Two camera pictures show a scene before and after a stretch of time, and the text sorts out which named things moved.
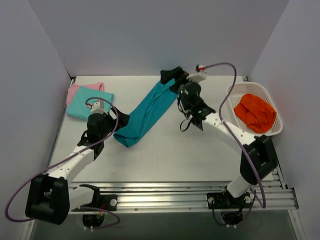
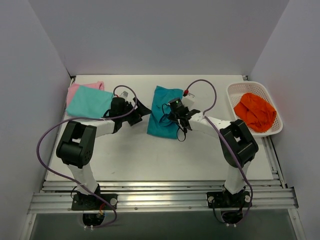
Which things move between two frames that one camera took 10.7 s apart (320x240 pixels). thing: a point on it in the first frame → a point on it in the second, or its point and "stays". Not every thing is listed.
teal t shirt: (150, 110) → (159, 123)
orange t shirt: (256, 113) stays
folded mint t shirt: (86, 100) stays
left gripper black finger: (121, 121) → (142, 110)
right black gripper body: (178, 79) → (184, 118)
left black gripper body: (113, 118) → (135, 113)
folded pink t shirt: (73, 90) stays
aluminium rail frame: (189, 195) stays
